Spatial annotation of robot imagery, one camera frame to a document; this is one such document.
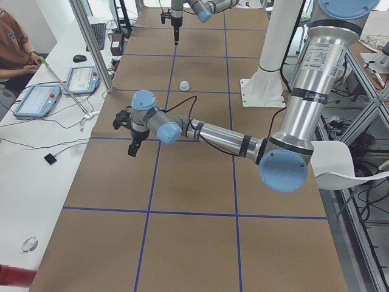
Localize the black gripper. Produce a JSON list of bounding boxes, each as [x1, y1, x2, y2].
[[128, 130, 150, 156], [170, 11, 182, 45]]

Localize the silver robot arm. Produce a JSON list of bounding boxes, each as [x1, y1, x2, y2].
[[167, 0, 239, 46], [127, 1, 377, 192]]

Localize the black power adapter box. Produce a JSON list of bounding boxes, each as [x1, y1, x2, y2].
[[110, 33, 123, 56]]

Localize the black keyboard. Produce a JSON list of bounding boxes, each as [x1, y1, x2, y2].
[[90, 23, 106, 50]]

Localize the small black square pad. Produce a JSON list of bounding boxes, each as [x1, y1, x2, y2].
[[44, 153, 57, 165]]

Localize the far blue teach pendant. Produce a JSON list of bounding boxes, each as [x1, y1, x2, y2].
[[65, 66, 101, 96]]

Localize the blue teach pendant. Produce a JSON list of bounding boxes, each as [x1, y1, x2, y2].
[[65, 66, 101, 96], [14, 85, 61, 119]]

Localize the black computer mouse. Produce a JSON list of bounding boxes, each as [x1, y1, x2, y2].
[[72, 54, 87, 63]]

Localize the near blue teach pendant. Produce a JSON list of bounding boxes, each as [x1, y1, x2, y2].
[[14, 85, 61, 119]]

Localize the metal rod green tip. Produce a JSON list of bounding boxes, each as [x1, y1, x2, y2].
[[40, 57, 92, 119]]

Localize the clear tape roll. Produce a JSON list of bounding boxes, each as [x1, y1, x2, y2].
[[20, 237, 39, 254]]

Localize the person in brown shirt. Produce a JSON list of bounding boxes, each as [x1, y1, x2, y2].
[[1, 9, 41, 95]]

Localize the red cylinder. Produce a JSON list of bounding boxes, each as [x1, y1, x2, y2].
[[0, 265, 37, 288]]

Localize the white plastic chair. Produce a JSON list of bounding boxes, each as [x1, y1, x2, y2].
[[310, 141, 388, 190]]

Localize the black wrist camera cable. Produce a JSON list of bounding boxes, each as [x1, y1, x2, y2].
[[164, 95, 201, 141]]

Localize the aluminium frame post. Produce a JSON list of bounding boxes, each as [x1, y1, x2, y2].
[[69, 0, 113, 92]]

